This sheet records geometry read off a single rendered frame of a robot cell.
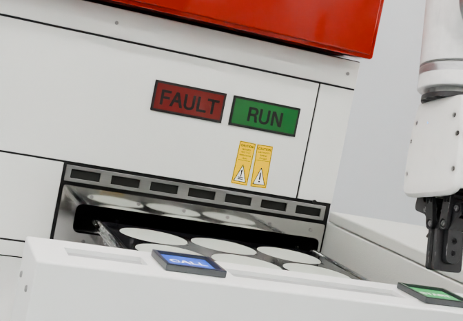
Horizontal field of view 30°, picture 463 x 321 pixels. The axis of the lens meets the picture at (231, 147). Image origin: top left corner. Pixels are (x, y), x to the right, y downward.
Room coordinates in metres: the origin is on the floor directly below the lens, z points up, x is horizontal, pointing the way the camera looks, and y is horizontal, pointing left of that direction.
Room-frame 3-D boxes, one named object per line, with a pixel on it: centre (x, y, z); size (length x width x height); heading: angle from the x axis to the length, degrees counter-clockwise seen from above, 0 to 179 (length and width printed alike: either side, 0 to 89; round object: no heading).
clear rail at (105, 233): (1.12, 0.12, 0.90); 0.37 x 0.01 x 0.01; 19
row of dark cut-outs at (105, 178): (1.38, 0.03, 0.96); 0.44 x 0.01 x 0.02; 109
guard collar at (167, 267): (0.77, 0.02, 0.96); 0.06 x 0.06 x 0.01; 19
